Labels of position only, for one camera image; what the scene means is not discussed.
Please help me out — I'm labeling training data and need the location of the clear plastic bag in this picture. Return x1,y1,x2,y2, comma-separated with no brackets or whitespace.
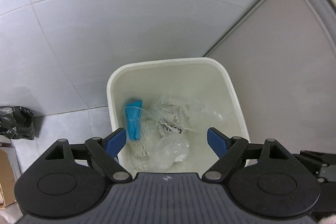
147,95,230,133
147,134,190,172

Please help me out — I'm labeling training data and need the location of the white square trash bin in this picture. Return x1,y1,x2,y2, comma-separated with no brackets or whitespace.
106,57,249,174

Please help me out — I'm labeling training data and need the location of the white kitchen counter cabinet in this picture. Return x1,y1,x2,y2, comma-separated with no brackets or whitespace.
209,0,335,153

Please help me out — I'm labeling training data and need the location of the blue wrapper in bin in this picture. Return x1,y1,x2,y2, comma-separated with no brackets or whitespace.
125,100,142,141

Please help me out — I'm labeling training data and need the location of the white foam net wrap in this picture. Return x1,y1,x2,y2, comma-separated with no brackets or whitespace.
129,118,185,159

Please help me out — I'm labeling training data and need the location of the black garbage bag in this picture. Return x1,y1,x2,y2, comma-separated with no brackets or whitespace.
0,106,35,140

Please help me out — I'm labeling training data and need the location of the cardboard box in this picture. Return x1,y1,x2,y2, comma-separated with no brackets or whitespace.
0,147,21,209

